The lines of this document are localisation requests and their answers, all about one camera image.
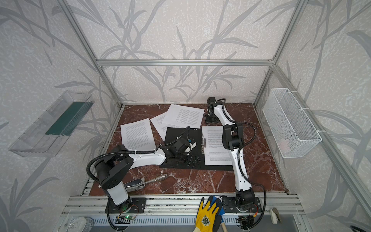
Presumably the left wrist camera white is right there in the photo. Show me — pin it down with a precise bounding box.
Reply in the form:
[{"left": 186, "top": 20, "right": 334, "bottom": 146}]
[{"left": 188, "top": 138, "right": 197, "bottom": 151}]

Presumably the blue folder black inside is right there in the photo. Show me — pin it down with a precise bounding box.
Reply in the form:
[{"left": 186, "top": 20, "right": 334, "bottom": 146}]
[{"left": 160, "top": 127, "right": 233, "bottom": 171}]

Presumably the yellow blue work glove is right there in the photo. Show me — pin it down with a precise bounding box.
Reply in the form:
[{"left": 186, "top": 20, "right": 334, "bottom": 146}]
[{"left": 193, "top": 196, "right": 223, "bottom": 232}]

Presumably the clear plastic tray green base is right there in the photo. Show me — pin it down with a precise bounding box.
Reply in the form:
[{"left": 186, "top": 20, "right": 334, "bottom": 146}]
[{"left": 9, "top": 90, "right": 95, "bottom": 158}]

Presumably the green circuit board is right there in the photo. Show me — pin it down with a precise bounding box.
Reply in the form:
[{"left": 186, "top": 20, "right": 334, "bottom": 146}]
[{"left": 115, "top": 215, "right": 136, "bottom": 225}]

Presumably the paper sheet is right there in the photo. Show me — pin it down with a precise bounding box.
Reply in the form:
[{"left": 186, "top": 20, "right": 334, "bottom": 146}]
[
  {"left": 202, "top": 126, "right": 232, "bottom": 166},
  {"left": 150, "top": 113, "right": 177, "bottom": 141},
  {"left": 162, "top": 104, "right": 204, "bottom": 129},
  {"left": 120, "top": 118, "right": 156, "bottom": 151}
]

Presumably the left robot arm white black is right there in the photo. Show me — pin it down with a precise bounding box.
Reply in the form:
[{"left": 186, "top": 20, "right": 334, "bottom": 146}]
[{"left": 86, "top": 138, "right": 197, "bottom": 206}]

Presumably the paper sheet back top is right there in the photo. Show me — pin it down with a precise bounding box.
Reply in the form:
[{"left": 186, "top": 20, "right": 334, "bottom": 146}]
[{"left": 162, "top": 104, "right": 204, "bottom": 129}]

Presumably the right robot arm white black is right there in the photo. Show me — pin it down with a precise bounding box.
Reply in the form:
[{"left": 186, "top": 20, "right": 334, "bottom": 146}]
[{"left": 205, "top": 97, "right": 262, "bottom": 212}]

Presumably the small beige device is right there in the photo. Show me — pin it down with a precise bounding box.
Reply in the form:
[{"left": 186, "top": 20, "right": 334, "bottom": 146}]
[{"left": 270, "top": 207, "right": 282, "bottom": 224}]

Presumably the white wire mesh basket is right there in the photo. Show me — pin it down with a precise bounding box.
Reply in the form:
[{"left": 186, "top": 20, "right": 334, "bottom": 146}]
[{"left": 263, "top": 88, "right": 322, "bottom": 159}]

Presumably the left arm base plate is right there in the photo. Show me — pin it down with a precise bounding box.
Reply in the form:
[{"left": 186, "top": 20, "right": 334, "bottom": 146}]
[{"left": 105, "top": 197, "right": 146, "bottom": 214}]

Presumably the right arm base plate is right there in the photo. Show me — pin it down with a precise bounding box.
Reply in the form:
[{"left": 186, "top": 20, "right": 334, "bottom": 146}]
[{"left": 219, "top": 195, "right": 262, "bottom": 214}]

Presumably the aluminium frame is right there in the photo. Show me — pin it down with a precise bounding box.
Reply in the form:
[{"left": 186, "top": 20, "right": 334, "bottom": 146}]
[{"left": 58, "top": 1, "right": 371, "bottom": 216}]

